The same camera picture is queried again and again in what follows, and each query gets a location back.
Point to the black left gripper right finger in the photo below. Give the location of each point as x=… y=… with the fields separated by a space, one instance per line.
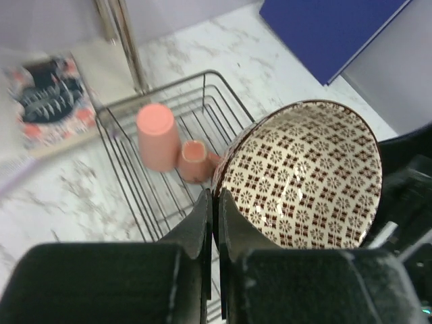
x=263 y=283

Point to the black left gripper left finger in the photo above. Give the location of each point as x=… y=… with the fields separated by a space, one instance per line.
x=111 y=283

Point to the pink ceramic mug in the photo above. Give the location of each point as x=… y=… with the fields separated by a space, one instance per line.
x=196 y=163

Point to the brown patterned bowl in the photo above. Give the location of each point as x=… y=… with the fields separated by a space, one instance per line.
x=308 y=175

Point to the pink plastic tumbler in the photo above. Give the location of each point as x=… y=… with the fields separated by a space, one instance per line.
x=158 y=137

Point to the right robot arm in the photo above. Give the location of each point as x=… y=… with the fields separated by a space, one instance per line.
x=403 y=222

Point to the floral cover book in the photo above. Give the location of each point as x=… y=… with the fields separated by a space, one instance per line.
x=46 y=107

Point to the white shelf stand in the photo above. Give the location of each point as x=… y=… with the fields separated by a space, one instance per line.
x=110 y=65

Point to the black wire dish rack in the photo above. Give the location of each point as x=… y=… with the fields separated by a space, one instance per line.
x=205 y=108

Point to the blue ring binder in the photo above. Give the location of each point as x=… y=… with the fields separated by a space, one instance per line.
x=326 y=35

